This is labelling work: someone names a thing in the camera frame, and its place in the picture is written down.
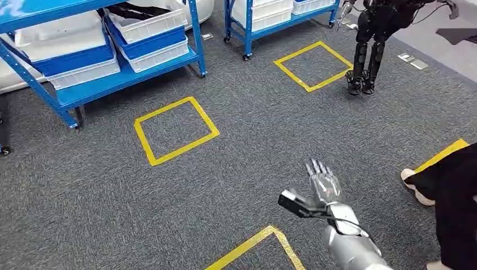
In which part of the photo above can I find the yellow tape floor strip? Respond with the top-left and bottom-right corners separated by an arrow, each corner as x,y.
413,138 -> 470,174

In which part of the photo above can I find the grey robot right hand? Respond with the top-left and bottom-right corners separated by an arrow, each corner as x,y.
304,158 -> 343,208

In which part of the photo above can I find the person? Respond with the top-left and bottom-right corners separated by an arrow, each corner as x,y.
400,141 -> 477,270

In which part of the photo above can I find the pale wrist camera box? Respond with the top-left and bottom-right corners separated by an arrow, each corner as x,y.
277,188 -> 322,219

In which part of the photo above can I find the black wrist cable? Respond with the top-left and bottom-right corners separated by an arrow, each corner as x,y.
313,209 -> 374,240

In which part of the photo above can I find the black humanoid robot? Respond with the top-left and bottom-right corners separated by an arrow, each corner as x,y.
334,0 -> 460,97

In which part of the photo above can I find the large blue steel rack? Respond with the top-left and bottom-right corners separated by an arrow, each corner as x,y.
0,0 -> 208,131

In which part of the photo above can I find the black plastic part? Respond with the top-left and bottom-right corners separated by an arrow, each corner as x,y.
107,2 -> 170,20

